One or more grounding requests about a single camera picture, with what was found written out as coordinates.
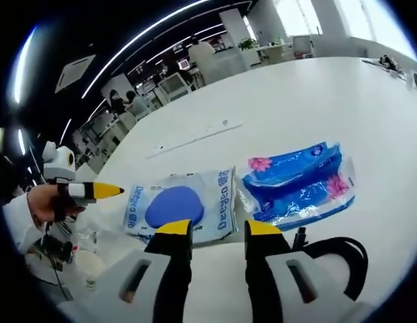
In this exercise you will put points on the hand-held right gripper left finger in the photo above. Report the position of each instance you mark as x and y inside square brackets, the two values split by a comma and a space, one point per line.
[171, 269]

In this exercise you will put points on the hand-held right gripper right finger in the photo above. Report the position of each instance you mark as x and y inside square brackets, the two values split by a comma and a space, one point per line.
[262, 276]

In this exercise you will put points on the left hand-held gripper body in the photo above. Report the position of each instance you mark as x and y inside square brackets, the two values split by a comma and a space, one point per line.
[61, 165]

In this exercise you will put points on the Deeyeo wipes packet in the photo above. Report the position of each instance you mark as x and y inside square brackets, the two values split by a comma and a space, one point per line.
[174, 205]

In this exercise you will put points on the white paper cup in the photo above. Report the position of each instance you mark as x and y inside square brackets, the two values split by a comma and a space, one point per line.
[90, 267]

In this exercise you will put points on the blue tissue pack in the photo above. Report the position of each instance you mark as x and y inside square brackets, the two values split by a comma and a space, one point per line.
[295, 188]

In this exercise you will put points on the dark cluttered items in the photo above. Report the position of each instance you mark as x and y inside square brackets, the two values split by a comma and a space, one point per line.
[386, 64]

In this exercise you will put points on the person's left hand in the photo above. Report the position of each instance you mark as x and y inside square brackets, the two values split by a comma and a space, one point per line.
[44, 205]

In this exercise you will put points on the ceiling air conditioner vent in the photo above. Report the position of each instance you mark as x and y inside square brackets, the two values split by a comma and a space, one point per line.
[75, 72]

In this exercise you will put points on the white table socket strip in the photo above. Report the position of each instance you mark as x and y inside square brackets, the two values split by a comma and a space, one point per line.
[201, 136]

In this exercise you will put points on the white table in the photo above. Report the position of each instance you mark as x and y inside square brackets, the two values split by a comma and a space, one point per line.
[312, 111]

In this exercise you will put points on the green potted plant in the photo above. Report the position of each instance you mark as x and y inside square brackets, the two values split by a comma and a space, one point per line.
[248, 43]

